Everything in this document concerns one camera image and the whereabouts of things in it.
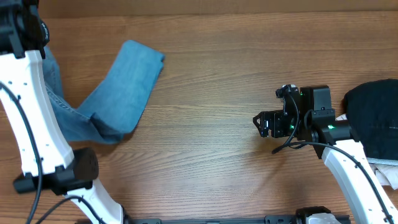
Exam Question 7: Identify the blue denim jeans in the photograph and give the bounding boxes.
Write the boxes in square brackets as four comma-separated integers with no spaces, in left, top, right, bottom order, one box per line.
[43,40,165,144]

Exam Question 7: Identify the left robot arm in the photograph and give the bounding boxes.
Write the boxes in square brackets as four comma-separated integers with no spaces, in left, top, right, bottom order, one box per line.
[1,0,131,223]

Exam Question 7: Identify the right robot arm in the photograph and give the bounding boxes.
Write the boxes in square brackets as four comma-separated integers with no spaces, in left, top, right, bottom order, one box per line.
[253,85,397,223]

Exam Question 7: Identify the black folded garment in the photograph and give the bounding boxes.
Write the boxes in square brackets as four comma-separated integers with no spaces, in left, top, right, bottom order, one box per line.
[343,79,397,160]

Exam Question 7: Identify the beige folded cloth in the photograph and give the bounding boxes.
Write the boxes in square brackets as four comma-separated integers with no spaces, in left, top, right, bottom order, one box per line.
[335,113,398,190]

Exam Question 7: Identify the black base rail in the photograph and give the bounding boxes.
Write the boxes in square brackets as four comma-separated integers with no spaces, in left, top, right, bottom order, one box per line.
[124,214,351,224]

